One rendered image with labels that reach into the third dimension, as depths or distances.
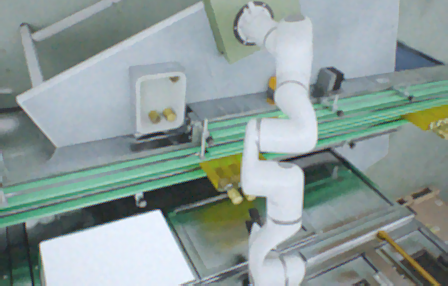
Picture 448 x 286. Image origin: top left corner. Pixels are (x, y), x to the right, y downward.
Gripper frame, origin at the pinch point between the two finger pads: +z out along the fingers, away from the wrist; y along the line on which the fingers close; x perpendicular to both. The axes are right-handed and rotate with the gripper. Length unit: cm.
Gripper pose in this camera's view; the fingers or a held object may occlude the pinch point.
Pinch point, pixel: (251, 219)
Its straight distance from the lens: 123.0
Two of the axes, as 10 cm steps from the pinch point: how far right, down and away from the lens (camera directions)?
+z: -2.3, -5.8, 7.8
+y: 1.4, -8.2, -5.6
